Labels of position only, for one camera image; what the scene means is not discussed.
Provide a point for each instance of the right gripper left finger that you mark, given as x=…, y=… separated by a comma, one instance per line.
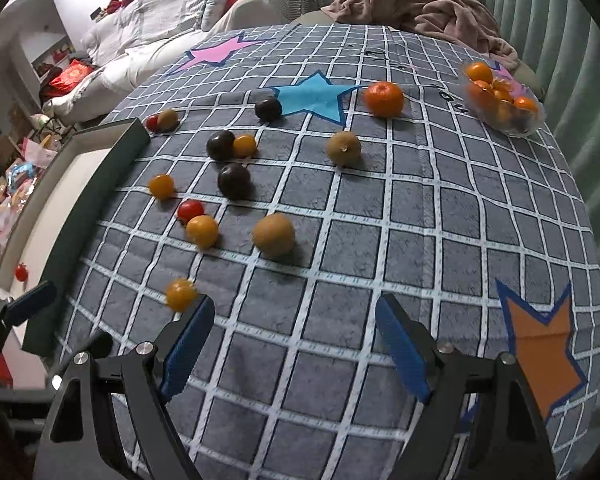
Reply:
x=153, y=373

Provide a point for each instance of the red gift bag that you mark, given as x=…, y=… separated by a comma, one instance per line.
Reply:
x=62, y=83

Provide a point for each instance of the shallow white tray box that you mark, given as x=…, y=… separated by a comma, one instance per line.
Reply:
x=59, y=217

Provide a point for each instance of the red tomato behind box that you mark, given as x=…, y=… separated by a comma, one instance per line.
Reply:
x=152, y=123

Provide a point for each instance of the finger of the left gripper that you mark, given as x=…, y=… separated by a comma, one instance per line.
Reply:
x=17, y=311

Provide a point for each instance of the dark plum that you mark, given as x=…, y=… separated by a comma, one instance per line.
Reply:
x=234, y=181
x=269, y=109
x=220, y=146

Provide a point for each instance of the orange yellow tomato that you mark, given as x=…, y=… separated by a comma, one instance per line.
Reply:
x=161, y=186

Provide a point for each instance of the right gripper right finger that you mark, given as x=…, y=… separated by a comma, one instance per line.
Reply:
x=437, y=376

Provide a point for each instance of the clear bowl of tangerines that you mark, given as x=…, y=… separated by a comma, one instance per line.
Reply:
x=494, y=96

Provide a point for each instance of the white covered sofa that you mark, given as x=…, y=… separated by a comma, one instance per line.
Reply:
x=129, y=45

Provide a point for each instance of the orange tangerine loose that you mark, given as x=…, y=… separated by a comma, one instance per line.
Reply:
x=384, y=99

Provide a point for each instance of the brown kiwi by box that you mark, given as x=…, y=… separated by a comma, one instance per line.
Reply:
x=167, y=120

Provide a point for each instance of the bagged bread snacks pile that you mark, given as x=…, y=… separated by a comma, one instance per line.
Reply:
x=19, y=181

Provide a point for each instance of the teal curtain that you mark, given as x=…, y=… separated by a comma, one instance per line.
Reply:
x=560, y=41

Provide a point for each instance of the red cherry tomato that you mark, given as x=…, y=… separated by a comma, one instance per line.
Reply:
x=21, y=272

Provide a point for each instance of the pink brown blanket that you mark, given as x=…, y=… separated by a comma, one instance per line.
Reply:
x=467, y=23

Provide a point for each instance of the brown kiwi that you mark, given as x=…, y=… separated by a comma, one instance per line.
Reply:
x=167, y=120
x=274, y=235
x=343, y=148

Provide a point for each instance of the small yellow tomato beside plum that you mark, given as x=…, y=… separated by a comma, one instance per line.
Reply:
x=244, y=146

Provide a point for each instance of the grey checked tablecloth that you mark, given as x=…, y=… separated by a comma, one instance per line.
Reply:
x=483, y=239

